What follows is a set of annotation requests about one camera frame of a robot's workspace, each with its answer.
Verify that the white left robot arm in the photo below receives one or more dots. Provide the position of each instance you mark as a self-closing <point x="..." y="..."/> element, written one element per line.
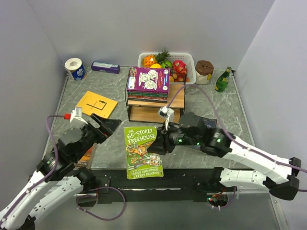
<point x="55" y="178"/>

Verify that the green toy apple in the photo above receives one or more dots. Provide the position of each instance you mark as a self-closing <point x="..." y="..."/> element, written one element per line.
<point x="166" y="64"/>

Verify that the green back-cover Treehouse book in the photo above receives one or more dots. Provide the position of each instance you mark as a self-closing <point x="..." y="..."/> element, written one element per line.
<point x="148" y="94"/>

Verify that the red 13-Storey Treehouse book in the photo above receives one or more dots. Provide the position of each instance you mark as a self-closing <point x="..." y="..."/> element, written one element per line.
<point x="136" y="97"/>

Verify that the brown book under green one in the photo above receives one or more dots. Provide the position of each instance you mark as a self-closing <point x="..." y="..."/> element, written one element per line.
<point x="87" y="158"/>

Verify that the white jar brown lid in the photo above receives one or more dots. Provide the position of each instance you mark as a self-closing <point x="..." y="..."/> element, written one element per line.
<point x="204" y="70"/>

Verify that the pink toy dragon fruit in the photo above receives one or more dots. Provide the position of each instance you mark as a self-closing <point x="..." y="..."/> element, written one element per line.
<point x="179" y="67"/>

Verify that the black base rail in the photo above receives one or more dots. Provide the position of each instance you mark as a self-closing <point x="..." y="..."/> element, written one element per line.
<point x="175" y="185"/>

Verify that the white plastic fruit basket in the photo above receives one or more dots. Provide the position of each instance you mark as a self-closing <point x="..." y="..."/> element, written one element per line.
<point x="185" y="57"/>

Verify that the purple back-cover Treehouse book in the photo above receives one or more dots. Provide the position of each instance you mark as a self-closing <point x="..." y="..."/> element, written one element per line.
<point x="148" y="80"/>

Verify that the blue 1984 book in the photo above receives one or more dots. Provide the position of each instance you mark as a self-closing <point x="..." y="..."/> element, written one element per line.
<point x="210" y="123"/>

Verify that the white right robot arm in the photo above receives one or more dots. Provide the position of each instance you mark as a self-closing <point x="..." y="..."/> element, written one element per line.
<point x="265" y="171"/>

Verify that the yellow orange toy fruit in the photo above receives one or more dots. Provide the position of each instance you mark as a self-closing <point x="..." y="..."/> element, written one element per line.
<point x="156" y="66"/>

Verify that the orange toy pineapple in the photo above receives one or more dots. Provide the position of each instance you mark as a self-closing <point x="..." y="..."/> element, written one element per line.
<point x="158" y="58"/>

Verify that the black wire wooden shelf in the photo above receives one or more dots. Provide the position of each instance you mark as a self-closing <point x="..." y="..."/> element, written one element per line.
<point x="148" y="112"/>

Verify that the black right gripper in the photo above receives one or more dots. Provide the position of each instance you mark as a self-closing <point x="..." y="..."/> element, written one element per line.
<point x="162" y="141"/>

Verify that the yellow thin book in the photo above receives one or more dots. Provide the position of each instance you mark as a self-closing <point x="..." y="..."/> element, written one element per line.
<point x="93" y="103"/>

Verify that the Little Women floral book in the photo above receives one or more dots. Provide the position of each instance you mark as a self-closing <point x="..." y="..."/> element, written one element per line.
<point x="147" y="100"/>

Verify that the purple rectangular box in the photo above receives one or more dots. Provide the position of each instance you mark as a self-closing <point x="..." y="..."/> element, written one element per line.
<point x="104" y="67"/>

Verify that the green 65-Storey Treehouse book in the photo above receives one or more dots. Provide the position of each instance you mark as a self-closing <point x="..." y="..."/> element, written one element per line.
<point x="140" y="162"/>

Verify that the green glass bottle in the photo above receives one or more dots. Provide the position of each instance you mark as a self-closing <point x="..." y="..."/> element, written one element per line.
<point x="222" y="82"/>

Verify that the toilet paper roll blue wrap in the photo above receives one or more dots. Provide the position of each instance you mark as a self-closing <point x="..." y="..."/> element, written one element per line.
<point x="75" y="68"/>

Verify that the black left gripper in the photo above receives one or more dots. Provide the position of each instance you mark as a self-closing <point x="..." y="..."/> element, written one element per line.
<point x="108" y="126"/>

